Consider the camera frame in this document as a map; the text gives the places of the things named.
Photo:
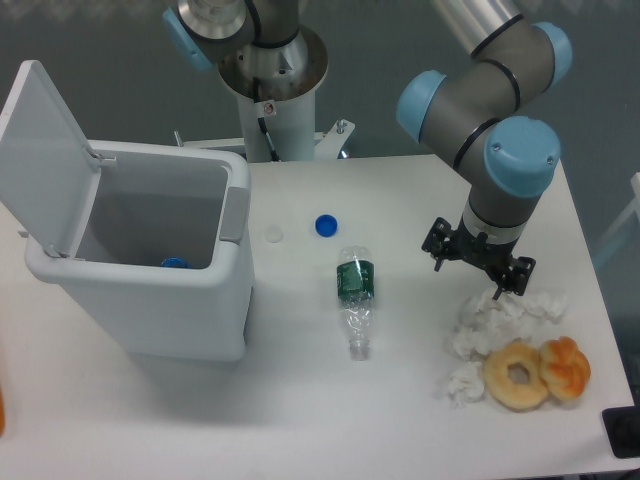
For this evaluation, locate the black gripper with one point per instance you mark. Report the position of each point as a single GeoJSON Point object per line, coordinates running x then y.
{"type": "Point", "coordinates": [510, 274]}

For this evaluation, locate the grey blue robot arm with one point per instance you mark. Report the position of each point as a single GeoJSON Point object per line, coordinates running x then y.
{"type": "Point", "coordinates": [472, 123]}

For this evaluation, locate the clear plastic bottle green label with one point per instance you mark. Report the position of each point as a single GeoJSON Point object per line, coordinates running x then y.
{"type": "Point", "coordinates": [355, 285]}

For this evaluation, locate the blue bottle cap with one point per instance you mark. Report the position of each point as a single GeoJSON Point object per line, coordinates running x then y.
{"type": "Point", "coordinates": [326, 225]}

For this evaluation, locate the white bottle cap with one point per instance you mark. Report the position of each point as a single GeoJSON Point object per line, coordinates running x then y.
{"type": "Point", "coordinates": [273, 234]}

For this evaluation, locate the large crumpled white tissue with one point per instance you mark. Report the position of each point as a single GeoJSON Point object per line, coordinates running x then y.
{"type": "Point", "coordinates": [485, 324]}

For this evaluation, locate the small crumpled white tissue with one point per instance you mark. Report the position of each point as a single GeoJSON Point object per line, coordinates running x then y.
{"type": "Point", "coordinates": [465, 385]}

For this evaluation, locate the twisted orange glazed pastry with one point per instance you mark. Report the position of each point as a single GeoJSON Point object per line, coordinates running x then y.
{"type": "Point", "coordinates": [564, 368]}

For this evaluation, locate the black device at table corner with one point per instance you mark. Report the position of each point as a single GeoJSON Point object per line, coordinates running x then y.
{"type": "Point", "coordinates": [622, 429]}

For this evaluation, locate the blue object inside bin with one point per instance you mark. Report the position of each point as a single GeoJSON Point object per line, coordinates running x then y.
{"type": "Point", "coordinates": [175, 262]}

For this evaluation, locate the white trash bin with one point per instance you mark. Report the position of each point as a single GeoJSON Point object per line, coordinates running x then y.
{"type": "Point", "coordinates": [156, 202]}

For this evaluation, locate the white trash bin lid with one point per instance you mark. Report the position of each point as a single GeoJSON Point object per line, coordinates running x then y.
{"type": "Point", "coordinates": [49, 172]}

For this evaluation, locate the orange object at left edge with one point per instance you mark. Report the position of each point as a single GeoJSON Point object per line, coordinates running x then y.
{"type": "Point", "coordinates": [2, 414]}

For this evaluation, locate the ring donut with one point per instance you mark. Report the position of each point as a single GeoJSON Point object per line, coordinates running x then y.
{"type": "Point", "coordinates": [512, 377]}

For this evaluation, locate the white frame at right edge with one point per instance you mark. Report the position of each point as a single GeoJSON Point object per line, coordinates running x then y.
{"type": "Point", "coordinates": [620, 231]}

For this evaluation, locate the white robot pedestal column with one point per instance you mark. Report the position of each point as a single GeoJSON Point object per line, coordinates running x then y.
{"type": "Point", "coordinates": [275, 90]}

